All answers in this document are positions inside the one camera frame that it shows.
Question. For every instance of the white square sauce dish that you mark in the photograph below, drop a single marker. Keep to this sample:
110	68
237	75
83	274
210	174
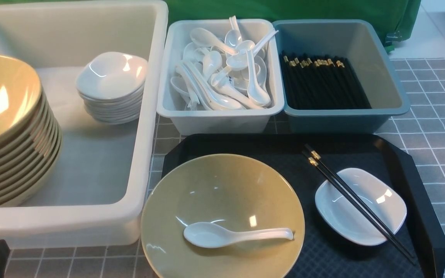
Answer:
346	220

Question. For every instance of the yellow-green noodle bowl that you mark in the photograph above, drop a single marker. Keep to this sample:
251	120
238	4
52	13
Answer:
236	192

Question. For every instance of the light grey spoon bin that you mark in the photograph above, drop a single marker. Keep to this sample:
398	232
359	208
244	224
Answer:
187	122

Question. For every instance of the pile of white soup spoons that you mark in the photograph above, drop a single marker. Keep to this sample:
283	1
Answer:
222	74

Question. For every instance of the white ceramic soup spoon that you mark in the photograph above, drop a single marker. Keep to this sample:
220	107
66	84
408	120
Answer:
211	236

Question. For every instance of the bundle of black chopsticks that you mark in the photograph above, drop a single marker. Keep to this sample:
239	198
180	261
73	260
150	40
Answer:
321	82

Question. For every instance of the stack of white sauce dishes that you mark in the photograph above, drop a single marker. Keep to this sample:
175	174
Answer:
111	87

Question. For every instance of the large white plastic tub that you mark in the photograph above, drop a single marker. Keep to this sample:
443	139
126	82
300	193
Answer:
96	191

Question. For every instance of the black serving tray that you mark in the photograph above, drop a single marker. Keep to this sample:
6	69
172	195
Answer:
325	253

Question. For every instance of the stack of yellow-green bowls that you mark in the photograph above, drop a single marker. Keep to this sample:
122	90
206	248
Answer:
31	138

